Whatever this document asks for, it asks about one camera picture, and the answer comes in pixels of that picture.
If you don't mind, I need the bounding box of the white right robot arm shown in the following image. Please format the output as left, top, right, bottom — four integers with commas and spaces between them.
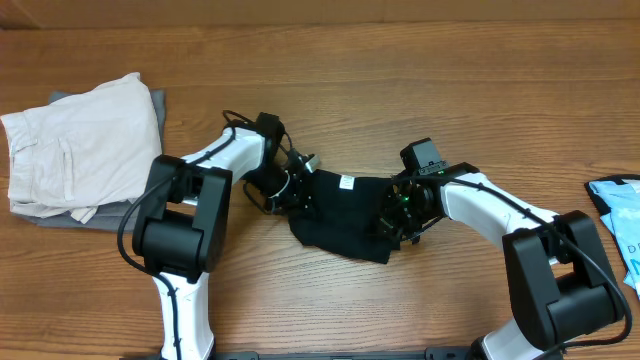
378, 163, 633, 359

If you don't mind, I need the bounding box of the black t-shirt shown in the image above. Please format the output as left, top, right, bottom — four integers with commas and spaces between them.
288, 170, 395, 264

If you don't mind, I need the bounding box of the light blue printed garment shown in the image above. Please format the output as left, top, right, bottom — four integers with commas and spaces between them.
585, 175, 639, 294

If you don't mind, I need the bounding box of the white folded garment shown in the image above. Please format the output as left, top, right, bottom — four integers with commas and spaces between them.
1, 72, 162, 223

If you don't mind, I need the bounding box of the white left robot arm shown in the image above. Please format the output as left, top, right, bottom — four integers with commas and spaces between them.
124, 110, 319, 359

